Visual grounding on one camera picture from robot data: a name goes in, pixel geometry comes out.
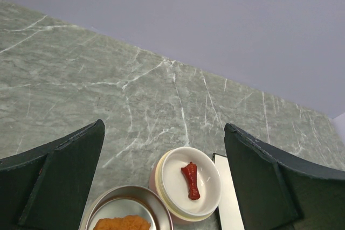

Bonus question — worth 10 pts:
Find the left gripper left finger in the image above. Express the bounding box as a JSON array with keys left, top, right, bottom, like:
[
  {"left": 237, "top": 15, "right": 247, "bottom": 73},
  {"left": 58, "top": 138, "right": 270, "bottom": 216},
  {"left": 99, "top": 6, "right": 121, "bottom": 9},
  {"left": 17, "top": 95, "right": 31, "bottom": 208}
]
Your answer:
[{"left": 1, "top": 120, "right": 105, "bottom": 229}]

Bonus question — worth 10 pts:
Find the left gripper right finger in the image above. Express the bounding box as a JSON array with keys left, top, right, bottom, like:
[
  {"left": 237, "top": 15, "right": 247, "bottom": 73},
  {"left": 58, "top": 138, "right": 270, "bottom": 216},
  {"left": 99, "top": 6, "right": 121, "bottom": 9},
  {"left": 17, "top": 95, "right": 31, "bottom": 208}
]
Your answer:
[{"left": 224, "top": 123, "right": 344, "bottom": 229}]

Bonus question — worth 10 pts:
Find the red bone-shaped meat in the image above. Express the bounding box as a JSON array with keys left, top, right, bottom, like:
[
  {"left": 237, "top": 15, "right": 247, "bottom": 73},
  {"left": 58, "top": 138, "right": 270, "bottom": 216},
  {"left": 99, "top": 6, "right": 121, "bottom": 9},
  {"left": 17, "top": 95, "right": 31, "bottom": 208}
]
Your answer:
[{"left": 181, "top": 162, "right": 201, "bottom": 200}]

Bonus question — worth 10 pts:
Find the orange fried nugget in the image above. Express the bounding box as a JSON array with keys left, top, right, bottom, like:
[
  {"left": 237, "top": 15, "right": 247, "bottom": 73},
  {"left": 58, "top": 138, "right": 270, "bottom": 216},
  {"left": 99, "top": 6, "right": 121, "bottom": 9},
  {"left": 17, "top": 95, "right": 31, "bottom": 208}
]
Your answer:
[{"left": 93, "top": 215, "right": 151, "bottom": 230}]

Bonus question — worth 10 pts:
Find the white rectangular plate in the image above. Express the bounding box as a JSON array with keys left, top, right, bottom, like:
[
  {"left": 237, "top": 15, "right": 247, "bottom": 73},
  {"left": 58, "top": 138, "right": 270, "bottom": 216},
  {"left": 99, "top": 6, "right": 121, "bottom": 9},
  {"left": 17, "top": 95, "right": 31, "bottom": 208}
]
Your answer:
[{"left": 212, "top": 153, "right": 245, "bottom": 230}]

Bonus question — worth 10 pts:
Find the steel bowl red base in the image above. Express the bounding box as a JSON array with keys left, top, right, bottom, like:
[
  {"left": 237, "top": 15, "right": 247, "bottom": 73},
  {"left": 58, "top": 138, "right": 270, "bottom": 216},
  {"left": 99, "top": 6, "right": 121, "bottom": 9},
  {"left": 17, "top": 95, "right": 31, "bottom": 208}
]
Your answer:
[{"left": 79, "top": 185, "right": 174, "bottom": 230}]

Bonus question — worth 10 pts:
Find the white pink bowl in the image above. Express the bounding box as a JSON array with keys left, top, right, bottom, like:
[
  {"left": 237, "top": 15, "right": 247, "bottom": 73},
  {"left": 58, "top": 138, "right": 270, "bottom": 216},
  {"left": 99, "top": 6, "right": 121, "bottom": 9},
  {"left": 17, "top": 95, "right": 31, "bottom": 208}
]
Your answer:
[{"left": 149, "top": 147, "right": 222, "bottom": 225}]

